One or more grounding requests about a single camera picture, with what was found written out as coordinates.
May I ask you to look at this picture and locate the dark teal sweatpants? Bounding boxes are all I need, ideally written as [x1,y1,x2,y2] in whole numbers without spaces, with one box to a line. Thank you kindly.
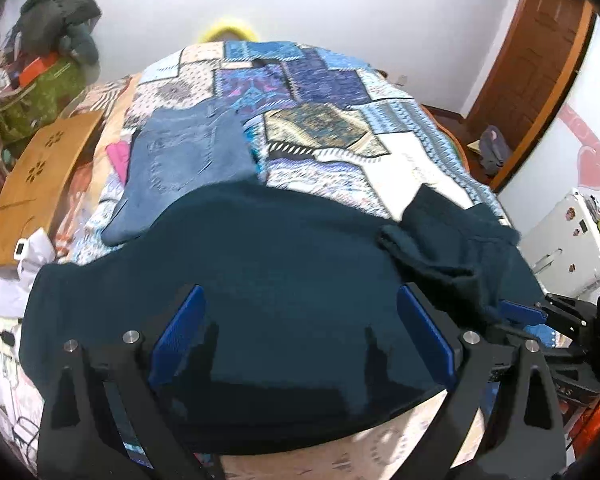
[19,181,543,455]

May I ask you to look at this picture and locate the white mini fridge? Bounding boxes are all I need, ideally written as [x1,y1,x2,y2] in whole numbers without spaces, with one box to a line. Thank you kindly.
[518,188,600,301]

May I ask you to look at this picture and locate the grey slippers on floor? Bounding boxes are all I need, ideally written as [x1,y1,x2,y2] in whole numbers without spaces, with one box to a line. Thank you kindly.
[478,125,512,177]

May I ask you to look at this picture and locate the wooden lap desk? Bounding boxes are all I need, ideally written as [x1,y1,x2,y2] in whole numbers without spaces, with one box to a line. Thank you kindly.
[0,110,104,266]

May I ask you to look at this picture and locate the folded blue jeans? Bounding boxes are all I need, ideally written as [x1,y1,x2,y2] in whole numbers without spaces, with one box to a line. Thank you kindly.
[102,99,258,246]

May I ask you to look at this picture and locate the blue patchwork bedspread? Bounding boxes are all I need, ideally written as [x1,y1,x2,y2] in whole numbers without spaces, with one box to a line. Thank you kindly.
[54,39,556,480]

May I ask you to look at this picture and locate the brown wooden door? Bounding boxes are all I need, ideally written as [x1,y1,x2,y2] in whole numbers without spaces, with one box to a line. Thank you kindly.
[467,0,594,191]

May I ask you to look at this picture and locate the green patterned storage bag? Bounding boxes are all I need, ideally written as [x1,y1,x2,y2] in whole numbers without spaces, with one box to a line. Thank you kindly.
[0,58,85,145]

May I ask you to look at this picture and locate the orange box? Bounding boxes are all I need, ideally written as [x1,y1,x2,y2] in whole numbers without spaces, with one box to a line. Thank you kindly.
[19,52,59,87]

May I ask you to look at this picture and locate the dark jacket pile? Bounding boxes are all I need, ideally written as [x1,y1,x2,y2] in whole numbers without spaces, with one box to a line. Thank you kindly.
[7,0,102,66]

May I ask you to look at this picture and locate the yellow foam ring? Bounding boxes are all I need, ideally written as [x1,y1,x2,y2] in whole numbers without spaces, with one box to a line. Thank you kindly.
[194,22,259,46]

